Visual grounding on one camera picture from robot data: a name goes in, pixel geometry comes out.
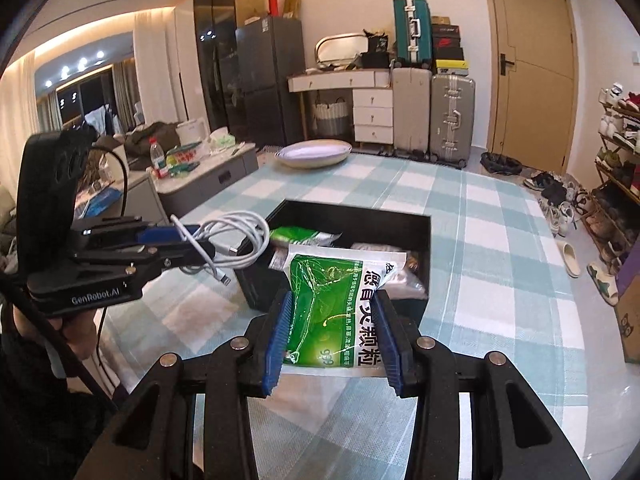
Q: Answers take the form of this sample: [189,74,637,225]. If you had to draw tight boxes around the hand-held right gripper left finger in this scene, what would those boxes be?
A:
[87,287,296,480]

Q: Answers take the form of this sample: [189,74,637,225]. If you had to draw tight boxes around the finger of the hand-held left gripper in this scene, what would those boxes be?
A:
[80,215,186,249]
[77,240,217,272]

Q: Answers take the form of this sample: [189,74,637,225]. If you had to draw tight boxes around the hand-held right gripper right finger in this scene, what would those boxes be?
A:
[370,290,576,480]

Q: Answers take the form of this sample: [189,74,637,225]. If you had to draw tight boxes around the green medicine packet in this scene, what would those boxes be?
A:
[281,250,408,377]
[270,226,344,252]

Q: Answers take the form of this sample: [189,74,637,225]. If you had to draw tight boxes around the bagged white cable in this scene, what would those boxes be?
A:
[386,255,430,302]

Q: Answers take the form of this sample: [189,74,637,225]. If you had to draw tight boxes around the black cardboard box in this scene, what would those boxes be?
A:
[235,199,433,328]

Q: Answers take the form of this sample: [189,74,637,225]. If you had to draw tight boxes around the person's left hand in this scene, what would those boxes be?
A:
[12,304,102,362]

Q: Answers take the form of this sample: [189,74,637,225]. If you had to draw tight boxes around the grey cabinet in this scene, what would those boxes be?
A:
[75,170,169,232]

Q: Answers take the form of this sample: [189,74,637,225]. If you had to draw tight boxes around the red-label water bottle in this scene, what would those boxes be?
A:
[148,136,167,179]

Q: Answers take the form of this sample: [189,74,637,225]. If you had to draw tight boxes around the grey side table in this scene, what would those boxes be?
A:
[150,142,260,207]

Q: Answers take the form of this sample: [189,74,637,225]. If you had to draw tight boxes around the dark duffel bag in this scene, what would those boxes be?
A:
[124,121,182,159]

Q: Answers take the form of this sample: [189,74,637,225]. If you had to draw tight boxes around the white countertop appliance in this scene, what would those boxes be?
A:
[177,117,209,147]

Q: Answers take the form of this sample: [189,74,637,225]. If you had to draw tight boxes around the green tissue box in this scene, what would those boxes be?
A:
[207,127,236,154]

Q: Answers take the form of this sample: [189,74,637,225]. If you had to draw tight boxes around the checkered teal tablecloth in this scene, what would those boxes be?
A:
[97,152,603,480]

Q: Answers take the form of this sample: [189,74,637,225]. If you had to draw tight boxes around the white oval plate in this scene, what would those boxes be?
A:
[274,140,354,170]

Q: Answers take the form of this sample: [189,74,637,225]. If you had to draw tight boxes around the beige curtain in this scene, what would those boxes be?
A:
[132,7,189,127]

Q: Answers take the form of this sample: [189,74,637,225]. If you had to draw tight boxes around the dark grey fridge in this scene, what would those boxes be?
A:
[235,16,307,149]

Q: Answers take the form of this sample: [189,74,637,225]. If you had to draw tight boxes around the tall black cabinet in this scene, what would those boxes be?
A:
[192,0,265,134]

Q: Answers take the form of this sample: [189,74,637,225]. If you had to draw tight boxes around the beige slipper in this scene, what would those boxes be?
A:
[555,240,584,279]

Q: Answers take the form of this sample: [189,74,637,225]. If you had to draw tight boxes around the woven laundry basket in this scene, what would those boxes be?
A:
[312,97,350,134]

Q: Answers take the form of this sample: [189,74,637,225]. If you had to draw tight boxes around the person's dark clothing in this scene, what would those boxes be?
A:
[0,335,128,480]

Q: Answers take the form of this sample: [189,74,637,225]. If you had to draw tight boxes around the group of scattered shoes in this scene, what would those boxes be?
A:
[522,170,594,239]

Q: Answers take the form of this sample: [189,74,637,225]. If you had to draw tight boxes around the white green slipper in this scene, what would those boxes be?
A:
[585,260,621,307]

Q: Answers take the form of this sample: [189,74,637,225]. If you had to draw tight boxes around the silver suitcase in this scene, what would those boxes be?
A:
[430,72,476,164]

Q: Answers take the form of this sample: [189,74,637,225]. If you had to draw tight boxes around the white dresser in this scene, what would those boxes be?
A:
[287,70,395,147]

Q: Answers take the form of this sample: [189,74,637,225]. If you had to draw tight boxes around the beige suitcase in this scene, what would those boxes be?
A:
[391,66,434,154]

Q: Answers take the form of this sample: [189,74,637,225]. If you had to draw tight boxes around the brown cardboard box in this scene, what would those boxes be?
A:
[612,292,640,364]

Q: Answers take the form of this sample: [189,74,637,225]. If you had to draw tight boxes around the oval mirror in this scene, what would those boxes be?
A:
[314,32,371,69]

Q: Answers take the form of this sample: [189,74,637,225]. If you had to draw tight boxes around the gold shoe rack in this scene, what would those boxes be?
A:
[591,82,640,267]

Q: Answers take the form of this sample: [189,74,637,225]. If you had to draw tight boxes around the beige wooden door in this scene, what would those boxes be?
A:
[481,0,576,176]

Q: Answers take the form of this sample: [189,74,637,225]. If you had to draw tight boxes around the black paper bag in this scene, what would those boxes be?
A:
[362,31,392,69]

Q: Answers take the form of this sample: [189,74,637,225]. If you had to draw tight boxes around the black shoe box red logo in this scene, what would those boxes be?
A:
[431,24,461,49]

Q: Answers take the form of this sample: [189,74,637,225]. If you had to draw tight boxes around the teal suitcase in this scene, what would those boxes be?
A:
[392,0,434,69]

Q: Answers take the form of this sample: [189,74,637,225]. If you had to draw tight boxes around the rows of assorted shoes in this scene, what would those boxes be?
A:
[595,81,640,261]

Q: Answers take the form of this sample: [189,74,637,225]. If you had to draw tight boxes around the thin black cable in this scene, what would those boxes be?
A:
[90,145,129,219]

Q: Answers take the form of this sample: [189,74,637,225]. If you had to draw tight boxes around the thick black cable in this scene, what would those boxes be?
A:
[0,275,119,411]

